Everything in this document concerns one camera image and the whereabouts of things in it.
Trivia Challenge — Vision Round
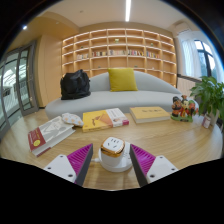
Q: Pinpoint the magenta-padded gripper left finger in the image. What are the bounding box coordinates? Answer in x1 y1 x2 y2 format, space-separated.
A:
43 143 94 187

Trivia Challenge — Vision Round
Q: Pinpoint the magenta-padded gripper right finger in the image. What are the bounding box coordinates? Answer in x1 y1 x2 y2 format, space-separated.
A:
129 143 179 188

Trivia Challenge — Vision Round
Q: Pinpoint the white charger with gold band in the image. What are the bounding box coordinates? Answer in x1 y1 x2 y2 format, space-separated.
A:
100 136 126 168

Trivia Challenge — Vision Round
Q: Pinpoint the red and white book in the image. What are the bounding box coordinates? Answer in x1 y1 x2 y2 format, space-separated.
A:
27 115 76 158

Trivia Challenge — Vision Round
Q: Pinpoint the round white power strip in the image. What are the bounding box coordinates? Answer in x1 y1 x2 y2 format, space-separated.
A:
97 141 133 173

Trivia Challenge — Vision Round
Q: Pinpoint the white spotted pouch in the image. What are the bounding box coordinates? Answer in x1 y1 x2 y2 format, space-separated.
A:
61 112 85 128

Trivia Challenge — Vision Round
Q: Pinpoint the plain yellow book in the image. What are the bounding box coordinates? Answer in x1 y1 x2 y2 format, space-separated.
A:
129 106 172 125

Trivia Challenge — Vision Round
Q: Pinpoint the yellow and orange book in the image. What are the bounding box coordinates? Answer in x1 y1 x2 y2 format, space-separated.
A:
82 107 130 133

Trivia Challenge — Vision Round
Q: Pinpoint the colourful figurine group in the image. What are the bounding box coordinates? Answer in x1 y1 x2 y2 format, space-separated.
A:
170 94 198 123

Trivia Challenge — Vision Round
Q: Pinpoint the small white jar red label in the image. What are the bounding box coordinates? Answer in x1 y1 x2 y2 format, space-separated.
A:
201 114 212 129

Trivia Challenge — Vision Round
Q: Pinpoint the light grey curved sofa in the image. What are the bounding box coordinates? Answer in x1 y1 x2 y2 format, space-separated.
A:
44 70 184 120

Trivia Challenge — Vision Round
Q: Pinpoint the black backpack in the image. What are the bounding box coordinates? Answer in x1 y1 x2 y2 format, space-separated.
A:
60 69 92 101

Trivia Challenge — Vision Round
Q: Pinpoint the green potted plant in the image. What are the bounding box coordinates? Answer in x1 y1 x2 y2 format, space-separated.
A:
189 76 224 126

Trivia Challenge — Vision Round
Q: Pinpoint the grey framed glass door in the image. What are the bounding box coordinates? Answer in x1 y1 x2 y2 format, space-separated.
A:
0 40 39 134

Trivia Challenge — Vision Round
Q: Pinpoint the yellow cushion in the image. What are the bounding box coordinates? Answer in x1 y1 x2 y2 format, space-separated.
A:
107 67 139 93

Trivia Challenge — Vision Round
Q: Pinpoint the white sheer curtain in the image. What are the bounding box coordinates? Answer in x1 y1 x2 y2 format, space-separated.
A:
181 39 203 78
213 46 224 84

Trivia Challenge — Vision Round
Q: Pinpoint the dark framed window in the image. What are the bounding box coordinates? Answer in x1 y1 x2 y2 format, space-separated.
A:
194 39 218 81

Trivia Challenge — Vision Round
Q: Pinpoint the long ceiling light strip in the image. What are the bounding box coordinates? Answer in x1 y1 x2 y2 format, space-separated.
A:
124 0 132 23

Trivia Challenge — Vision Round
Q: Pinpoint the wooden wall shelf unit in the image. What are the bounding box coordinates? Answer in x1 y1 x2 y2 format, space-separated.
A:
61 28 178 87

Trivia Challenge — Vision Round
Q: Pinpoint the white wall air conditioner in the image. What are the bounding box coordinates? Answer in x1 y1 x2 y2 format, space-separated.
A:
173 21 193 36

